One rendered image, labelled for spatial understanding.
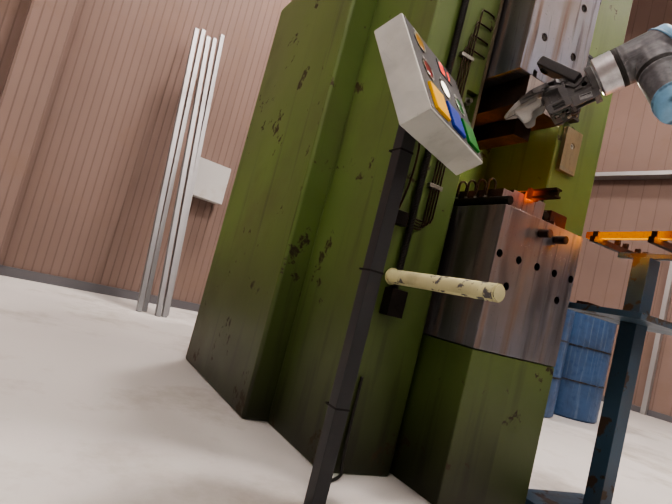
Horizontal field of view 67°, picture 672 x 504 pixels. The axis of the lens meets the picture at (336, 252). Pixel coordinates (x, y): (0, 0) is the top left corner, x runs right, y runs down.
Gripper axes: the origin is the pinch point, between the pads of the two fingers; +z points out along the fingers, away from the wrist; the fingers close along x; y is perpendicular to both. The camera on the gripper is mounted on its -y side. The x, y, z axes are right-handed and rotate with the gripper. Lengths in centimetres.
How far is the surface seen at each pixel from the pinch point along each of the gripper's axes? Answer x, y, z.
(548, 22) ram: 38, -47, -17
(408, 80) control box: -26.9, -3.3, 14.2
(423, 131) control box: -20.3, 6.3, 16.2
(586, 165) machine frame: 90, -17, -10
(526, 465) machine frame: 61, 84, 39
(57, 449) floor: -49, 57, 115
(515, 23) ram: 34, -50, -8
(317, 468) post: -11, 73, 68
